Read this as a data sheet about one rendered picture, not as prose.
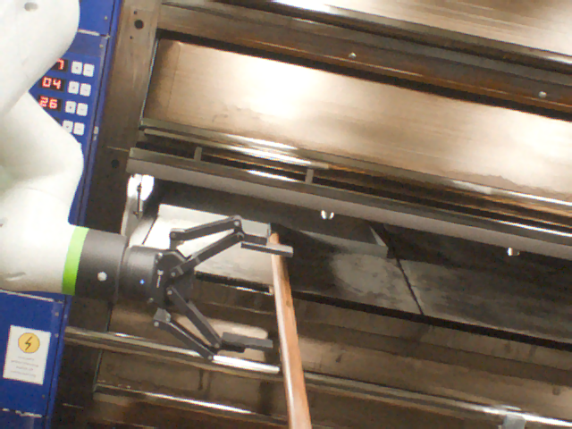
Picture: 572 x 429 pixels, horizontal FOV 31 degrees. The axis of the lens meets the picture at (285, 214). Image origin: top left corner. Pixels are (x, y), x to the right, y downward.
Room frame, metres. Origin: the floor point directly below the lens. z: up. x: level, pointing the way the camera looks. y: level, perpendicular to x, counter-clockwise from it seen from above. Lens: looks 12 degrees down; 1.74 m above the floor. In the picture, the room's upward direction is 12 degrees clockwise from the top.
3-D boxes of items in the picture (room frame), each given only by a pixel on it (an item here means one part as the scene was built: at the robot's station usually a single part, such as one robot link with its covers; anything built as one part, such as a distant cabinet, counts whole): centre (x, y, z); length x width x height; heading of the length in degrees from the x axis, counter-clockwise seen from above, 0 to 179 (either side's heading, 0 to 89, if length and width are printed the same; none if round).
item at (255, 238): (1.33, 0.04, 1.42); 0.05 x 0.01 x 0.03; 94
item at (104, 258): (1.32, 0.22, 1.34); 0.12 x 0.06 x 0.09; 4
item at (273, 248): (1.33, 0.02, 1.41); 0.07 x 0.03 x 0.01; 94
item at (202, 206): (2.53, 0.03, 1.20); 0.55 x 0.36 x 0.03; 95
